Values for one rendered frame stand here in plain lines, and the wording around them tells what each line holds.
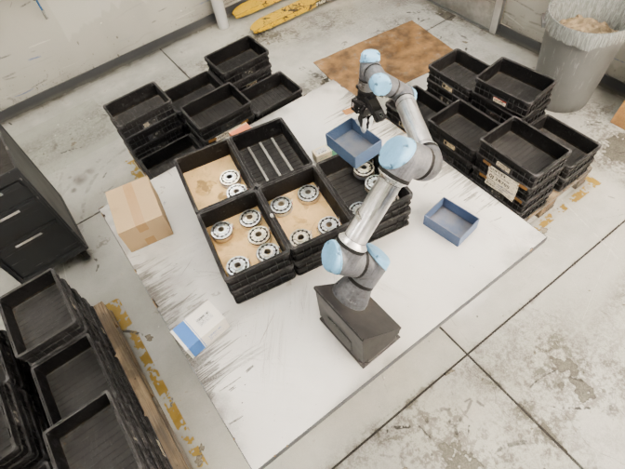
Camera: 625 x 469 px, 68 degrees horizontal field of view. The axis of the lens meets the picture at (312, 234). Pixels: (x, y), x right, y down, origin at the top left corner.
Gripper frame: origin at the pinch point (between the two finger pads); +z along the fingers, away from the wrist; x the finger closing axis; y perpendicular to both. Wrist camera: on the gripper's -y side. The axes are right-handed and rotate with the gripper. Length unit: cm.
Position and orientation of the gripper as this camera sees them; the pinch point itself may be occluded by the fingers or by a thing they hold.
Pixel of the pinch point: (365, 130)
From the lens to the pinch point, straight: 206.3
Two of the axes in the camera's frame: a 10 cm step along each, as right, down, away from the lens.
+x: -8.2, 4.4, -3.6
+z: 0.0, 6.4, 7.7
